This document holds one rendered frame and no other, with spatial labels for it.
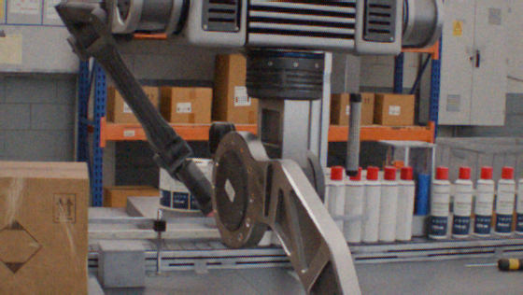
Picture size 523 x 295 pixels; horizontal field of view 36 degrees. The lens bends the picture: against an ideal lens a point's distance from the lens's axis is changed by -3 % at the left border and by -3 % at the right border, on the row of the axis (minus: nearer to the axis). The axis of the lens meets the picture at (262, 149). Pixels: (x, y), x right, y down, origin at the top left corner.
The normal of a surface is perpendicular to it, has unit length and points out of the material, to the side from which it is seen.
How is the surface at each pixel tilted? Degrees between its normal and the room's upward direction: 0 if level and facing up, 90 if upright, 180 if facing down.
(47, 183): 90
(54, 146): 90
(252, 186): 90
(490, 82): 90
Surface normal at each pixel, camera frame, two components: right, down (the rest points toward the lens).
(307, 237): -0.91, 0.00
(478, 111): 0.40, 0.11
